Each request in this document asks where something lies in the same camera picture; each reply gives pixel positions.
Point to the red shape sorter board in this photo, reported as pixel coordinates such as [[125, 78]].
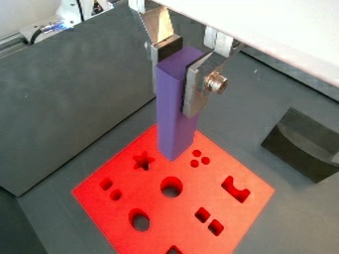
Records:
[[189, 206]]

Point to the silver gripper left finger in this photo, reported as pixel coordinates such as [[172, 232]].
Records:
[[161, 42]]

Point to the aluminium frame rail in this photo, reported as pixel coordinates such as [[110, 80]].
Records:
[[12, 44]]

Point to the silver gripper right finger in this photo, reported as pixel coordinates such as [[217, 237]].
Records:
[[204, 73]]

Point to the dark grey raised panel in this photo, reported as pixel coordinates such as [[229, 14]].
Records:
[[66, 90]]

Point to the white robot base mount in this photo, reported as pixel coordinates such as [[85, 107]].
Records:
[[72, 12]]

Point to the purple rectangular block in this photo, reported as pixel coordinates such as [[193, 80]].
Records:
[[174, 127]]

